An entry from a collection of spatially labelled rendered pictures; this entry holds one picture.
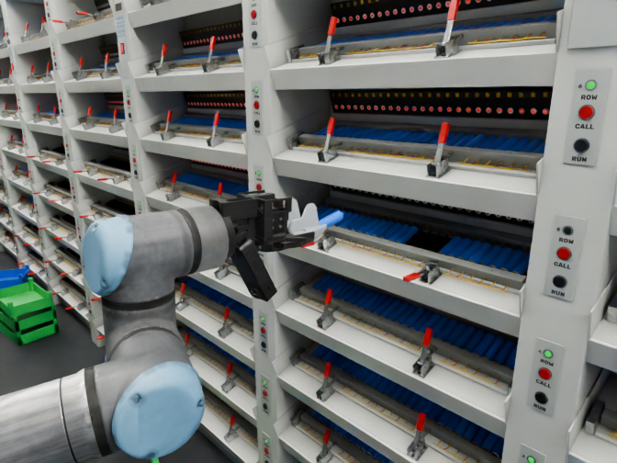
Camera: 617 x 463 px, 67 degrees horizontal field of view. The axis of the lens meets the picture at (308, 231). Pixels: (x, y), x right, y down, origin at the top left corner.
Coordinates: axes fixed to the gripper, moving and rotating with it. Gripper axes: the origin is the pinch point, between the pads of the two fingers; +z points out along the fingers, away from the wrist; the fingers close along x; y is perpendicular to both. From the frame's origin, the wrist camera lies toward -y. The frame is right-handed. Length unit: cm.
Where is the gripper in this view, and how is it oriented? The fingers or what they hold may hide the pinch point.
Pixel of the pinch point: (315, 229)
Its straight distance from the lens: 80.7
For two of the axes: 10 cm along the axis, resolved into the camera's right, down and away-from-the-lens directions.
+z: 7.4, -1.5, 6.6
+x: -6.7, -2.2, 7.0
